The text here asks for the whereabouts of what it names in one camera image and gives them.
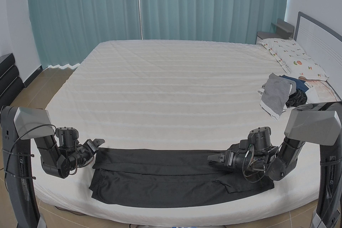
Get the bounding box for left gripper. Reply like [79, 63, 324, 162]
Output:
[76, 138, 106, 167]

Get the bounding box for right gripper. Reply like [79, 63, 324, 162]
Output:
[208, 149, 251, 169]

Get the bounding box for black garment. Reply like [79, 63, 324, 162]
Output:
[89, 147, 275, 208]

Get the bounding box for bed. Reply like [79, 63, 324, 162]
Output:
[33, 11, 342, 225]

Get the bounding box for pile of clothes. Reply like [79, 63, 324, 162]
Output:
[278, 74, 321, 109]

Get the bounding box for grey shorts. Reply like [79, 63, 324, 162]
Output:
[258, 73, 296, 120]

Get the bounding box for black chest of drawers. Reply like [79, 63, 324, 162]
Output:
[0, 53, 25, 108]

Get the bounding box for white printed pillow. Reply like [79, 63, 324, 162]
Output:
[257, 37, 329, 81]

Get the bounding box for pale pink printed cloth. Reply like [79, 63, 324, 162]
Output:
[299, 76, 338, 103]

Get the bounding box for grey bedside table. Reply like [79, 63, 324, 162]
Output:
[256, 18, 295, 45]

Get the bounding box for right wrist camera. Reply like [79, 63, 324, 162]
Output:
[230, 139, 250, 153]

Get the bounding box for black cable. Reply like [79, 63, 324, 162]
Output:
[4, 124, 58, 177]

